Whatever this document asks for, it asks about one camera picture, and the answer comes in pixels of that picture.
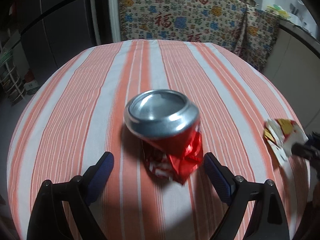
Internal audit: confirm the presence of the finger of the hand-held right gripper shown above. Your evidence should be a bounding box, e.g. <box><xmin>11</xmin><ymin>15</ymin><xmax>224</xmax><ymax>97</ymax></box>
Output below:
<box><xmin>307</xmin><ymin>133</ymin><xmax>320</xmax><ymax>146</ymax></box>
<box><xmin>291</xmin><ymin>142</ymin><xmax>320</xmax><ymax>159</ymax></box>

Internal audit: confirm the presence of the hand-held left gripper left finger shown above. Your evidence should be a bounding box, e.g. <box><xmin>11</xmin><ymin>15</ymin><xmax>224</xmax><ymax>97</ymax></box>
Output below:
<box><xmin>26</xmin><ymin>151</ymin><xmax>115</xmax><ymax>240</ymax></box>

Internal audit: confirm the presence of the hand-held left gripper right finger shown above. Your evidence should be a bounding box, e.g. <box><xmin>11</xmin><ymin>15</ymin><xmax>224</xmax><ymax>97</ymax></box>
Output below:
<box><xmin>204</xmin><ymin>152</ymin><xmax>290</xmax><ymax>240</ymax></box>

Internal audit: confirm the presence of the white yellow wrapper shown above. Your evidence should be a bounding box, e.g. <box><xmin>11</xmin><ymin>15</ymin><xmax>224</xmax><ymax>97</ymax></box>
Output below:
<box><xmin>264</xmin><ymin>118</ymin><xmax>309</xmax><ymax>167</ymax></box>

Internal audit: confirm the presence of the crushed red can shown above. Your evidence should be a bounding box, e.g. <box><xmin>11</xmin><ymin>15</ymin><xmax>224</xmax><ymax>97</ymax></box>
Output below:
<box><xmin>124</xmin><ymin>89</ymin><xmax>203</xmax><ymax>186</ymax></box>

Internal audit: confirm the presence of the orange white striped tablecloth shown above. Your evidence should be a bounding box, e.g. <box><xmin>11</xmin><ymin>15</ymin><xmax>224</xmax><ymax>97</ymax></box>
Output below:
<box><xmin>7</xmin><ymin>39</ymin><xmax>312</xmax><ymax>240</ymax></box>

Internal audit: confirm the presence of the kitchen counter cabinet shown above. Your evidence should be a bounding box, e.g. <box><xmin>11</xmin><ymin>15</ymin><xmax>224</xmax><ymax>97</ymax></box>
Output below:
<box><xmin>262</xmin><ymin>17</ymin><xmax>320</xmax><ymax>135</ymax></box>

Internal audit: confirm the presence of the green white carton box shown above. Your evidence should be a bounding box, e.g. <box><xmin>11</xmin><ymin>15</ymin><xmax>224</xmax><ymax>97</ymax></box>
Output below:
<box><xmin>24</xmin><ymin>80</ymin><xmax>40</xmax><ymax>95</ymax></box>

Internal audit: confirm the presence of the yellow green plastic bag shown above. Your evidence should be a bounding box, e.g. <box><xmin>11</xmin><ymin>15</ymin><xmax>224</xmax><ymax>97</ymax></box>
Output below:
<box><xmin>266</xmin><ymin>4</ymin><xmax>293</xmax><ymax>20</ymax></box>

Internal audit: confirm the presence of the white tiered storage rack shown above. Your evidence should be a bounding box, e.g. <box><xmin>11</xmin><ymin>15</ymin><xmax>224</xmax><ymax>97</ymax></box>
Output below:
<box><xmin>0</xmin><ymin>31</ymin><xmax>27</xmax><ymax>103</ymax></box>

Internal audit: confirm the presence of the grey refrigerator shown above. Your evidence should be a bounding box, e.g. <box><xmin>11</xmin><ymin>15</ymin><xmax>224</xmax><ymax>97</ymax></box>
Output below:
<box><xmin>15</xmin><ymin>0</ymin><xmax>100</xmax><ymax>73</ymax></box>

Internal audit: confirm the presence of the printed patterned cloth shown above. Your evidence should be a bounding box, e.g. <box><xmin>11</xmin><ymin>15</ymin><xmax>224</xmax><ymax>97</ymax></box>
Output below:
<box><xmin>117</xmin><ymin>0</ymin><xmax>280</xmax><ymax>73</ymax></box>

